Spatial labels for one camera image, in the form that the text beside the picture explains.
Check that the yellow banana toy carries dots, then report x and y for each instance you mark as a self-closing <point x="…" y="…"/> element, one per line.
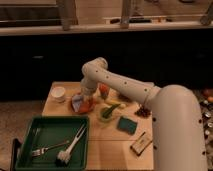
<point x="114" y="102"/>

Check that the dark grape bunch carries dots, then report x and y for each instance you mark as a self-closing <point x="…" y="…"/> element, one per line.
<point x="143" y="112"/>

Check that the spice jar group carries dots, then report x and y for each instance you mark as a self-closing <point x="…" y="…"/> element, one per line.
<point x="206" y="104"/>

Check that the red bowl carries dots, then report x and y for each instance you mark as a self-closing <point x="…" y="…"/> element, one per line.
<point x="87" y="105"/>

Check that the white dish brush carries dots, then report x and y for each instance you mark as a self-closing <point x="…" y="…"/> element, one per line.
<point x="64" y="156"/>

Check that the light blue towel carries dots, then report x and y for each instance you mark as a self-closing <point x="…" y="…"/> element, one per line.
<point x="76" y="102"/>

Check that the small white cup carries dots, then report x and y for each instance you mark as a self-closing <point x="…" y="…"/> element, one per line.
<point x="58" y="94"/>

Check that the tan wooden block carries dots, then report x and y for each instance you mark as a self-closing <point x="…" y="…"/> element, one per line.
<point x="141" y="143"/>

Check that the green bowl with vegetable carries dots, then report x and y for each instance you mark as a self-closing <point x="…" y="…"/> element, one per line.
<point x="106" y="113"/>

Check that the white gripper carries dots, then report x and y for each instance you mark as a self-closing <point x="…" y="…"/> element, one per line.
<point x="88" y="88"/>

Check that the teal sponge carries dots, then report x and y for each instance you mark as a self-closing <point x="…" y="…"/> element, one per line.
<point x="127" y="125"/>

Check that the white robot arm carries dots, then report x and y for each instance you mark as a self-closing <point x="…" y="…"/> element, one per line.
<point x="178" y="136"/>

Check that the black chair frame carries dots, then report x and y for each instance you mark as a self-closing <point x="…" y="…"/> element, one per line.
<point x="16" y="145"/>

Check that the orange carrot toy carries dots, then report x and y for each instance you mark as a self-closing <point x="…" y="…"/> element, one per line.
<point x="104" y="90"/>

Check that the green plastic tray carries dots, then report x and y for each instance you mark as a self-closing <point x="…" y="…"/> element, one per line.
<point x="51" y="130"/>

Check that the metal fork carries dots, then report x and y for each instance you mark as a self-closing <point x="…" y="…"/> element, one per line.
<point x="43" y="150"/>

